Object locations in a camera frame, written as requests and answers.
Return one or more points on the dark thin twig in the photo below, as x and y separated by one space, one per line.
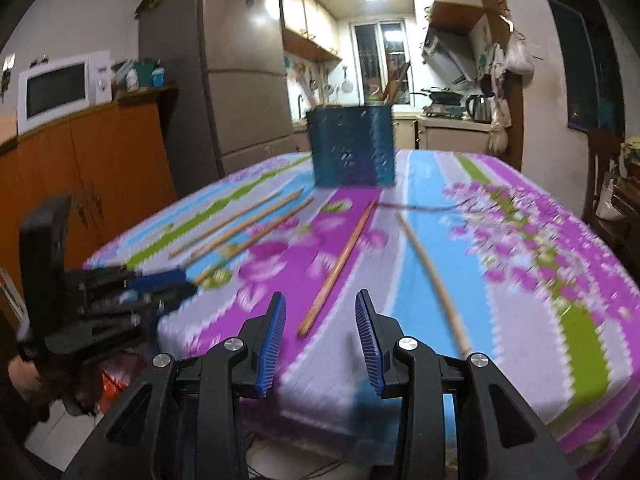
425 206

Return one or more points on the wooden doorway frame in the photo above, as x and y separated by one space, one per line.
512 125

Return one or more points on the steel range hood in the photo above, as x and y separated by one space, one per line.
447 57

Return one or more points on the light wooden chopstick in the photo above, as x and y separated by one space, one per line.
255 240
337 267
227 224
245 227
432 280

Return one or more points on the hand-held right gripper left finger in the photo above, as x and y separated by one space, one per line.
271 347

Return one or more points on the black wok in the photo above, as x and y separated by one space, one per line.
442 95

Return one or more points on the steel electric kettle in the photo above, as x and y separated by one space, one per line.
479 109

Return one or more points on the dark wooden side table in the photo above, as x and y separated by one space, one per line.
627 220

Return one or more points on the hanging black pan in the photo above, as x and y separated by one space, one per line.
486 85

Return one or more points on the dark window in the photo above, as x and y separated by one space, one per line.
585 60

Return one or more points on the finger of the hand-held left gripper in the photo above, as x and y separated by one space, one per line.
157 279
162 301

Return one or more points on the gas stove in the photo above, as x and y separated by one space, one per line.
445 109

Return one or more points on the blue bottle with white cap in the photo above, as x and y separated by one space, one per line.
158 78

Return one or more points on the orange wooden cabinet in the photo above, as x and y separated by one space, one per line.
100 170

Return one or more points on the grey refrigerator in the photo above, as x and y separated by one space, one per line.
235 85

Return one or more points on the white plastic bag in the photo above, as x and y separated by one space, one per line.
520 57

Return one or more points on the dark wooden chair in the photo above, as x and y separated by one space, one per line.
597 155

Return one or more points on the white hanging mitt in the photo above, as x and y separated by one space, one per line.
497 67

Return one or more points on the white microwave oven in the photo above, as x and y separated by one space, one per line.
55 92

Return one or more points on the hanging round strainer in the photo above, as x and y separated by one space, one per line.
347 85

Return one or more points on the hanging beige cloths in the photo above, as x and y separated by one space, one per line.
500 130

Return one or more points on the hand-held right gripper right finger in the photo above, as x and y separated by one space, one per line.
369 347

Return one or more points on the green box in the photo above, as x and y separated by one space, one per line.
144 75

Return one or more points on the person's left hand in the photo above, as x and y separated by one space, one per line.
29 380

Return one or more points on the flower wall sticker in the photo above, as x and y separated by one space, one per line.
483 55

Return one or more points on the light blue box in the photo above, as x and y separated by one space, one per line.
121 71

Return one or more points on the cream kitchen base cabinets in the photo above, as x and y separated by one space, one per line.
440 135

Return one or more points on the orange plastic bag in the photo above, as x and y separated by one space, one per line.
120 380

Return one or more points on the teal perforated chopstick holder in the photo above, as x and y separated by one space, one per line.
350 145

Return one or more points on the barred kitchen window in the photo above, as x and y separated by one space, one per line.
372 55

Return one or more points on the striped floral tablecloth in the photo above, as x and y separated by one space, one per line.
400 260

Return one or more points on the flower basket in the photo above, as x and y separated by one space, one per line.
631 157

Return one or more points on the dark wall hook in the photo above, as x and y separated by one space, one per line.
6 76

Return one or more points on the white medicine bottle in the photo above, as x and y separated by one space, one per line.
132 81

